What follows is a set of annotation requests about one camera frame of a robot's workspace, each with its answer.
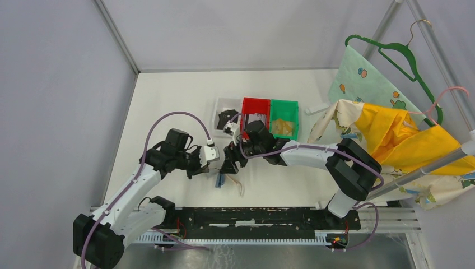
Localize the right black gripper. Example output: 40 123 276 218
219 135 264 175

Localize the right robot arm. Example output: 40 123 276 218
220 121 383 229

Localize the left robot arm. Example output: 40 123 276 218
73 128 220 268

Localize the black VIP cards stack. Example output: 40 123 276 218
216 109 239 130

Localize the white cards stack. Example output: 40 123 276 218
244 113 267 126

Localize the gold cards stack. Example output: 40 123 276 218
272 118 294 136

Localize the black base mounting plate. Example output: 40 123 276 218
157 207 361 240

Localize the red plastic bin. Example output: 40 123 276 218
240 97 271 139

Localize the white plastic bin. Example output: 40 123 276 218
211 98 242 138

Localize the light green cartoon cloth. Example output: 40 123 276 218
328 45 433 125

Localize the yellow cloth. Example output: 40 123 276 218
355 104 461 172

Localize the green clothes hanger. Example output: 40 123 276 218
344 35 444 127

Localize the pink clothes hanger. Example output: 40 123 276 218
406 86 471 128

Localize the cream cartoon print cloth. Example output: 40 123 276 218
307 100 474 210

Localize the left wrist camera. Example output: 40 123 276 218
199 140 220 167

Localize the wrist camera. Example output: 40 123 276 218
199 140 220 167
223 121 241 146

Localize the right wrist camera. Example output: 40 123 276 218
223 121 241 146

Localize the white slotted cable duct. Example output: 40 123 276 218
133 231 331 246

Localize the aluminium rail frame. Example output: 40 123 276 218
83 206 422 233

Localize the metal clothes rail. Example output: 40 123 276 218
366 130 474 201

